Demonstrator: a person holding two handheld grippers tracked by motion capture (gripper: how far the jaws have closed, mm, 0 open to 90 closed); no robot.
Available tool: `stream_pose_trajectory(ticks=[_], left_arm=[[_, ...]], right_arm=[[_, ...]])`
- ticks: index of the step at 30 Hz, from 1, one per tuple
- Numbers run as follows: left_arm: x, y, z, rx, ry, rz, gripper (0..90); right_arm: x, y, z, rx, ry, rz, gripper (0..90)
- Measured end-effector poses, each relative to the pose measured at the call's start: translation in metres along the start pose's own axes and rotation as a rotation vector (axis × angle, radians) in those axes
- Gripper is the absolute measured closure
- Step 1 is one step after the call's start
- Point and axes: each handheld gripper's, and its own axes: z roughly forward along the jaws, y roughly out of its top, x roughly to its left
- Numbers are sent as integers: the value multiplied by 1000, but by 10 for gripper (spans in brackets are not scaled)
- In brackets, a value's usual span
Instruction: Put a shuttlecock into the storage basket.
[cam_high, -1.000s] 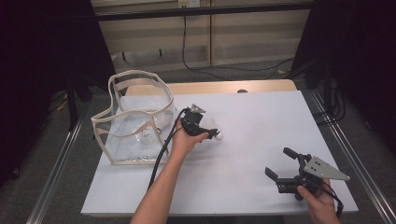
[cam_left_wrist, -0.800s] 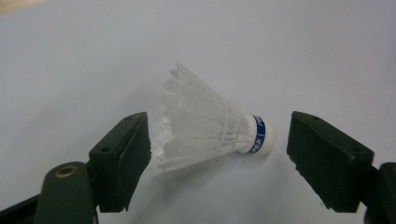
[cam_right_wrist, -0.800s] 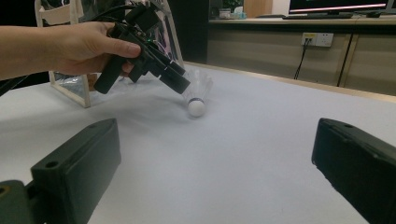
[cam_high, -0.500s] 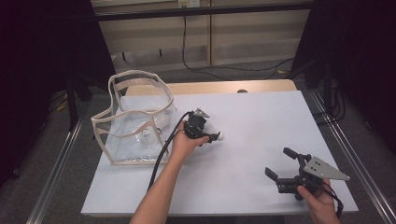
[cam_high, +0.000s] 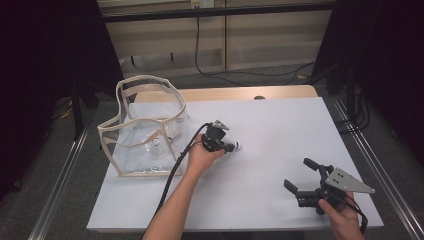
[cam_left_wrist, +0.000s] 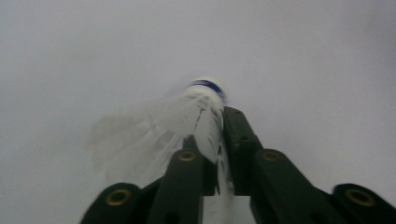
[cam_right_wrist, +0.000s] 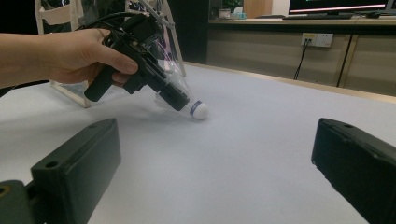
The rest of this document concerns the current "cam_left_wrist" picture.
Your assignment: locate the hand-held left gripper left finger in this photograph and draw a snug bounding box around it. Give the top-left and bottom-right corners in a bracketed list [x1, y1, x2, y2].
[154, 134, 219, 224]

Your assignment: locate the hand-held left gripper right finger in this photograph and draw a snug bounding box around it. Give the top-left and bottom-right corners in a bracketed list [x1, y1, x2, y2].
[222, 105, 341, 224]

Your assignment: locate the white feather shuttlecock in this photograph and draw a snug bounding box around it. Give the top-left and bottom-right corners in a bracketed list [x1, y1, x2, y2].
[88, 76, 234, 200]

